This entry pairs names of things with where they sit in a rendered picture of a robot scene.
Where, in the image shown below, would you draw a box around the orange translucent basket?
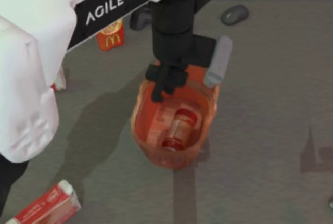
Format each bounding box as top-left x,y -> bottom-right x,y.
131,61 -> 220,170

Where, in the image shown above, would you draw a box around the red capped bottle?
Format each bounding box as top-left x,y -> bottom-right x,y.
161,108 -> 199,152

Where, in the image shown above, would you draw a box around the red french fries box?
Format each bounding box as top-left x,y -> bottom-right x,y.
96,17 -> 125,53

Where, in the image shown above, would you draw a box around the grey computer mouse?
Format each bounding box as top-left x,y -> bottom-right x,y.
220,4 -> 250,26

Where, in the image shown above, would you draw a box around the white and red small box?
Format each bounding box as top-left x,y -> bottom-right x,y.
49,65 -> 67,92

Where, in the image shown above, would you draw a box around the red and white carton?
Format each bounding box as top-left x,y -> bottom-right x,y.
4,179 -> 82,224

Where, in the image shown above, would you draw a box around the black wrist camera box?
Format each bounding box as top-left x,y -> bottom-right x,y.
191,34 -> 217,69

